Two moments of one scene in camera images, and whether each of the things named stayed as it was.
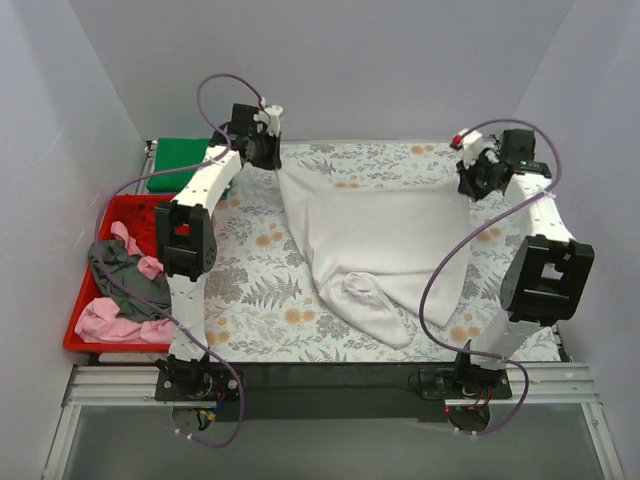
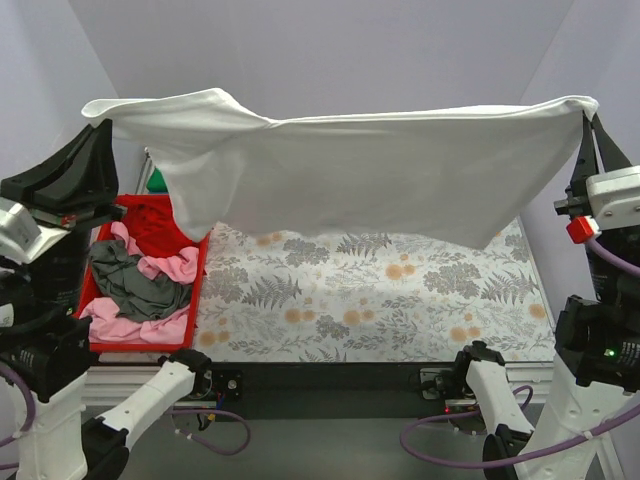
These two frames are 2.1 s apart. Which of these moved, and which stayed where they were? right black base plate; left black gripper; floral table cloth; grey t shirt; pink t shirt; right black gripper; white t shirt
Moved: white t shirt; left black gripper; right black gripper
Stayed: grey t shirt; pink t shirt; right black base plate; floral table cloth
